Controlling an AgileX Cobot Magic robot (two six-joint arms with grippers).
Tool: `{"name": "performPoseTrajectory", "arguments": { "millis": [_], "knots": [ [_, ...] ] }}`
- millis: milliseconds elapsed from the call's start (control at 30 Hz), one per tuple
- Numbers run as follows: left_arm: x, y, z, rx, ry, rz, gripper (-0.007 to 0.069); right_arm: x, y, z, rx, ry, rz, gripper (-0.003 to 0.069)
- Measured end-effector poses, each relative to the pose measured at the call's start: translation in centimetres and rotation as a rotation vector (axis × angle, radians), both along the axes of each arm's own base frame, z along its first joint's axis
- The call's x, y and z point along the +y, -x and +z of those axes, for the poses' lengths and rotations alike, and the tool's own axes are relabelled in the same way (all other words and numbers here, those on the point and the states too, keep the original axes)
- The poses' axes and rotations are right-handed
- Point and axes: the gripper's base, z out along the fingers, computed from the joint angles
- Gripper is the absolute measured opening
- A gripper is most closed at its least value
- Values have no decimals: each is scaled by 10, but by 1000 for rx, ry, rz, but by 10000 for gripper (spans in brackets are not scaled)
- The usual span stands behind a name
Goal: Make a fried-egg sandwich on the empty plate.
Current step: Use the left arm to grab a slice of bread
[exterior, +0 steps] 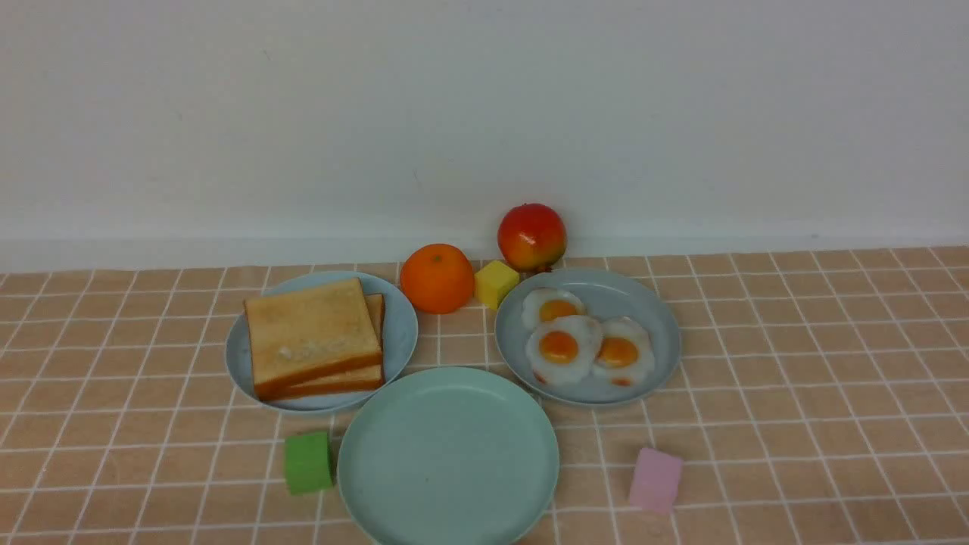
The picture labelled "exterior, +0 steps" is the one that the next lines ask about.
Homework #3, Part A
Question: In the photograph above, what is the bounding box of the green cube block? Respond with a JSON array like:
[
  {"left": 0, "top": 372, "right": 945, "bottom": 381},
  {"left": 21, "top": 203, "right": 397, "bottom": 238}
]
[{"left": 283, "top": 430, "right": 333, "bottom": 496}]

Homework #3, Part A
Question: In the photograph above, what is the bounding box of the toast slice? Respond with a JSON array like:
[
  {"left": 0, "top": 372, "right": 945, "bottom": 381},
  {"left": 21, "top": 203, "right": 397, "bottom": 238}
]
[
  {"left": 279, "top": 294, "right": 385, "bottom": 400},
  {"left": 245, "top": 277, "right": 385, "bottom": 403}
]

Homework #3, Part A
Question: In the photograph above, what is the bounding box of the yellow cube block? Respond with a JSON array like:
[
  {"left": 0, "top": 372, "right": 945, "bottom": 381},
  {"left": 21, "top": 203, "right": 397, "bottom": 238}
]
[{"left": 474, "top": 261, "right": 522, "bottom": 310}]

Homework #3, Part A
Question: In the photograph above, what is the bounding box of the pink cube block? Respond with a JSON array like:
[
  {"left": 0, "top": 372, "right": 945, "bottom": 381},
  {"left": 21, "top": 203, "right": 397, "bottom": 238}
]
[{"left": 628, "top": 447, "right": 683, "bottom": 516}]

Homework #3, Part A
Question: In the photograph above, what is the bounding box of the grey blue right plate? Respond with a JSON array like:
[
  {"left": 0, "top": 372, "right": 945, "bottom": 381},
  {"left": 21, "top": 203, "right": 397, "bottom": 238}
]
[{"left": 495, "top": 269, "right": 681, "bottom": 408}]

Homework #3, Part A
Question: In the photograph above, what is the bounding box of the red yellow apple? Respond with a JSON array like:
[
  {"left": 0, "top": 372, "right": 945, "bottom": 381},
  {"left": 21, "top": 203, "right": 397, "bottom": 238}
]
[{"left": 496, "top": 203, "right": 568, "bottom": 275}]

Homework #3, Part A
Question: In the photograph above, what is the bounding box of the fried egg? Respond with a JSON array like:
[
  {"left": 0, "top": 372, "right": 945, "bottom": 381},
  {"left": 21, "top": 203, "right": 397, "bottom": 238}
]
[
  {"left": 525, "top": 315, "right": 603, "bottom": 387},
  {"left": 592, "top": 316, "right": 655, "bottom": 388},
  {"left": 520, "top": 288, "right": 586, "bottom": 331}
]

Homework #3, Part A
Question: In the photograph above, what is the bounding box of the teal front plate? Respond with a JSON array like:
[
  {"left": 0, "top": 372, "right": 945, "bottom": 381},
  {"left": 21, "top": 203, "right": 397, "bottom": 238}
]
[{"left": 336, "top": 368, "right": 560, "bottom": 544}]

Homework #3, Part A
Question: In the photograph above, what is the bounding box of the orange fruit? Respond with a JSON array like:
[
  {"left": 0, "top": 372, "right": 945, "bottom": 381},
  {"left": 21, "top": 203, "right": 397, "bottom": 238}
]
[{"left": 399, "top": 244, "right": 475, "bottom": 315}]

